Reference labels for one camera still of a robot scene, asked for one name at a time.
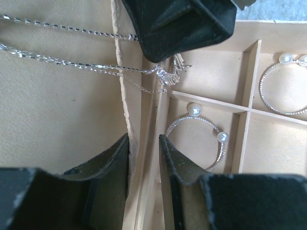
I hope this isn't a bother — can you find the green jewelry box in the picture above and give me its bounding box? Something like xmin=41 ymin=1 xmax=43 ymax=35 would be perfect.
xmin=0 ymin=0 xmax=307 ymax=230

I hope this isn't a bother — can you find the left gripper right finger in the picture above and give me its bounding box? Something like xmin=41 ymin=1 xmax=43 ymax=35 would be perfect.
xmin=159 ymin=135 xmax=307 ymax=230

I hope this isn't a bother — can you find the silver chain necklace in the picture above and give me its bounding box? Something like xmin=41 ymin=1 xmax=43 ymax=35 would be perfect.
xmin=0 ymin=14 xmax=192 ymax=94

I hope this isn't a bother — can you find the silver pearl bangle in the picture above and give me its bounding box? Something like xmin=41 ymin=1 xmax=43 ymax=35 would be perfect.
xmin=252 ymin=53 xmax=307 ymax=113
xmin=165 ymin=103 xmax=230 ymax=173

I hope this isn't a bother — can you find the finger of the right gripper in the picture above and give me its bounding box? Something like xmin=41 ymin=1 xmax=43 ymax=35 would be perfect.
xmin=123 ymin=0 xmax=237 ymax=63

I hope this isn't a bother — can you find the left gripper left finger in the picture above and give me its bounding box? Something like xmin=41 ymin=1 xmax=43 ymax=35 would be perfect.
xmin=0 ymin=134 xmax=129 ymax=230

